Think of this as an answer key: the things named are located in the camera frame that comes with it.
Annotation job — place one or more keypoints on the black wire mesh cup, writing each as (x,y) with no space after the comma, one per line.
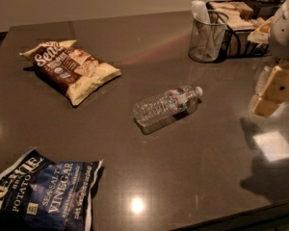
(218,22)

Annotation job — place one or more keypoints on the black wire condiment organizer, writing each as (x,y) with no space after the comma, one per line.
(239,26)

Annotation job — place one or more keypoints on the brown and cream chip bag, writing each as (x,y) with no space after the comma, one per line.
(70,70)

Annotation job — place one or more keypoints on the blue sea salt vinegar chip bag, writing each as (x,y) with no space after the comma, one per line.
(37,194)

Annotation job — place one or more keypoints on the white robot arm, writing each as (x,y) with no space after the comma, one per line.
(278,34)

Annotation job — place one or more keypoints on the white plastic-wrapped utensils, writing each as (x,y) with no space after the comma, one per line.
(202,39)

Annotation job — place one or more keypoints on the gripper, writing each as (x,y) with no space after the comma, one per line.
(285,33)

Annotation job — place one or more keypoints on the clear plastic water bottle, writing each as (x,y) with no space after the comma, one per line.
(164,105)

